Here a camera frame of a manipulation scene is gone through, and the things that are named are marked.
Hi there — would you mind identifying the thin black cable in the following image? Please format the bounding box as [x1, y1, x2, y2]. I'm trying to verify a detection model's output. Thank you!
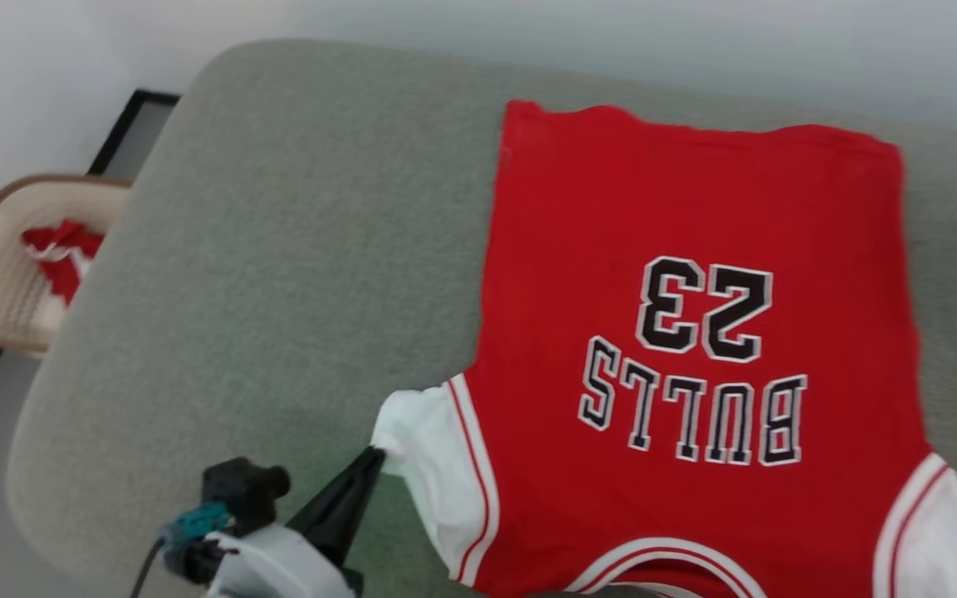
[127, 536, 169, 598]

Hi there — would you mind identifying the black framed grey floor mat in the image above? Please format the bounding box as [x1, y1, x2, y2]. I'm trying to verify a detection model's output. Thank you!
[0, 88, 181, 598]

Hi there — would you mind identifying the red garment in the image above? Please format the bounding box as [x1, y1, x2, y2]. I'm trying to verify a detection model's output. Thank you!
[21, 218, 106, 307]

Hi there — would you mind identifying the teal cable connector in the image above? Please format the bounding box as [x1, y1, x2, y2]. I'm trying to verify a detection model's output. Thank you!
[158, 500, 233, 551]

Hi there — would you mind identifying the red white basketball jersey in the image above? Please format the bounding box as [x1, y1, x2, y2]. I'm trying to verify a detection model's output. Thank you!
[371, 99, 957, 598]

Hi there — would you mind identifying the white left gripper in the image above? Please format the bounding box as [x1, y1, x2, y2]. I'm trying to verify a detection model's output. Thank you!
[203, 446, 386, 598]

